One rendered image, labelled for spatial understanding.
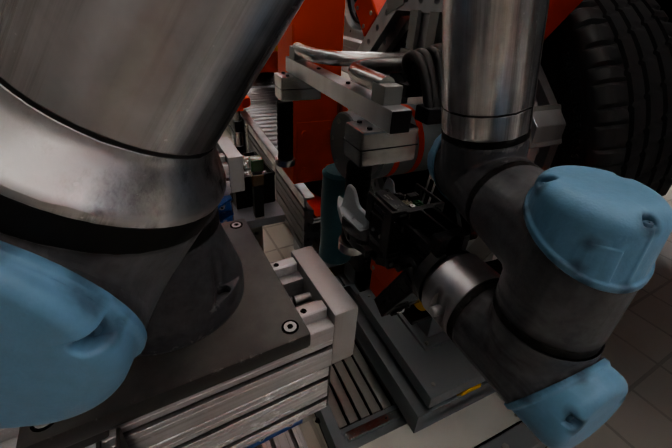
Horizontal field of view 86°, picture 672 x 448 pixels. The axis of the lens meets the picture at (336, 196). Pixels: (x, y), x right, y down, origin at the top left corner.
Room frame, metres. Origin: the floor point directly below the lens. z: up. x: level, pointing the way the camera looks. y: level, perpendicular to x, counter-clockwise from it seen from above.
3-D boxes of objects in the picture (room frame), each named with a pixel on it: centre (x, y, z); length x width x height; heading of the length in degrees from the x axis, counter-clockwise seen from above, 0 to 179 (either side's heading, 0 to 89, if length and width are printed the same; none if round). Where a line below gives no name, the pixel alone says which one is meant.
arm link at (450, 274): (0.26, -0.13, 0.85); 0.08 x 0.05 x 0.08; 116
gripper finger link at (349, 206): (0.42, -0.02, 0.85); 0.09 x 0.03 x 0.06; 36
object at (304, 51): (0.75, -0.01, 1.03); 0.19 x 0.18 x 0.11; 117
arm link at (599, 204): (0.21, -0.16, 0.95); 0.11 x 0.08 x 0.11; 10
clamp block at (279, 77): (0.78, 0.10, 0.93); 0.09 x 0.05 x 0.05; 117
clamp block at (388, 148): (0.48, -0.06, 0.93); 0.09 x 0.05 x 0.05; 117
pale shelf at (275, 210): (1.17, 0.34, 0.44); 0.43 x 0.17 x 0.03; 27
